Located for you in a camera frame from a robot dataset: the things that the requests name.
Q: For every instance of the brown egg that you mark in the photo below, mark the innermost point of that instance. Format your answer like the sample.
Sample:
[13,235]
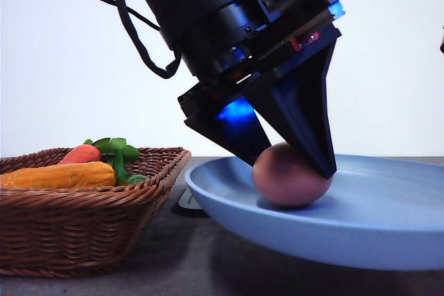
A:
[284,180]

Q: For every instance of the blue round plate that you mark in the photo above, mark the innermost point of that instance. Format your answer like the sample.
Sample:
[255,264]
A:
[381,211]

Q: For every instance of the black cable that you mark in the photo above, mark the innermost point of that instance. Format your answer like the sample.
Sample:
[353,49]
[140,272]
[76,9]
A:
[157,68]

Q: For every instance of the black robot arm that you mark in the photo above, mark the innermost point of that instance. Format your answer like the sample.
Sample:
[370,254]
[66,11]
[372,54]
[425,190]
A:
[209,33]

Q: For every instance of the yellow toy corn cob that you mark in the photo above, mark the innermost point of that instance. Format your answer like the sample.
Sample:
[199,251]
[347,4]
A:
[58,176]

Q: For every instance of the orange toy carrot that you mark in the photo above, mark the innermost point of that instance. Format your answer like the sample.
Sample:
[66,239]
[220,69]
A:
[82,153]

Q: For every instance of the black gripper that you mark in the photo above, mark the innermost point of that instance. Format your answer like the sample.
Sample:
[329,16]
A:
[300,41]

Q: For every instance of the green toy leafy vegetable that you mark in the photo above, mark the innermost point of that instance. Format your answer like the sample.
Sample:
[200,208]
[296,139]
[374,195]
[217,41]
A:
[117,154]

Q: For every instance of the brown wicker basket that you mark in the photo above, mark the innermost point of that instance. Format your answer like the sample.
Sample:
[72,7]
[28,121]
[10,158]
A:
[85,232]

